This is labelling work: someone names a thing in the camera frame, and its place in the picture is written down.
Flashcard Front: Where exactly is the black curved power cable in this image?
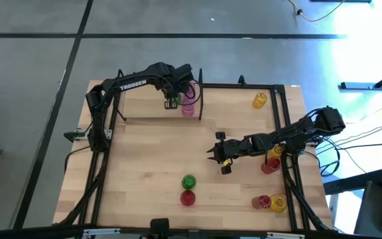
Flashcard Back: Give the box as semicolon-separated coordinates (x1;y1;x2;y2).
64;145;91;174

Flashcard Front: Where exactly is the silver metal bracket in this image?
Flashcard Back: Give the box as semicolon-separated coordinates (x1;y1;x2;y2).
266;232;306;239
83;228;121;237

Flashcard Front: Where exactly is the black horizontal beam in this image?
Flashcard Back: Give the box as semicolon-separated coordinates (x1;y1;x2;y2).
0;224;382;239

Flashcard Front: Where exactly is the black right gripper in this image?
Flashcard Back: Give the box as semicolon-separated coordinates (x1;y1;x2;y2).
206;131;245;176

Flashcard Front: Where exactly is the wooden shelf with black frame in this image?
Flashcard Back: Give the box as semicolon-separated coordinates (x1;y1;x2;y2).
106;67;205;121

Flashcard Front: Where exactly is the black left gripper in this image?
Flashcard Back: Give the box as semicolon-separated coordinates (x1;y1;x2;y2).
162;62;195;111

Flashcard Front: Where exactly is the yellow ribbed glass vase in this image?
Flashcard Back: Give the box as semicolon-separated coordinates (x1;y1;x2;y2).
252;92;268;110

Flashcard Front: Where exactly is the red teardrop glass vase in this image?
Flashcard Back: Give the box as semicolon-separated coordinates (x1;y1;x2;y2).
180;190;197;207

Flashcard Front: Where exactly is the black aluminium rig frame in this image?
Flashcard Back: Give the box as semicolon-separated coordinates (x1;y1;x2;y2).
53;79;336;233

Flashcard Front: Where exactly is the dark grey chair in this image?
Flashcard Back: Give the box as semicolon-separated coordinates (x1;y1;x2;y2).
353;181;382;239

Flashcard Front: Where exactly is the grey desk base bar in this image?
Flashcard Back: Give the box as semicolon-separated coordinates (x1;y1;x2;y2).
339;65;382;91

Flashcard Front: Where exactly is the dark rounded object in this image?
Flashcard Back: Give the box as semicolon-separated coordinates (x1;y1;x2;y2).
149;218;171;239

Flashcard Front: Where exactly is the black desk crossbar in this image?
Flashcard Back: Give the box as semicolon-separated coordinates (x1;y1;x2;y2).
323;169;382;196

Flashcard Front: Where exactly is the black cable bundle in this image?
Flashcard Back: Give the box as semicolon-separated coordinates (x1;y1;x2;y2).
310;134;344;179

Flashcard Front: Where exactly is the beige floor cable with plug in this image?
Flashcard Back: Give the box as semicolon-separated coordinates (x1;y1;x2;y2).
288;0;346;23

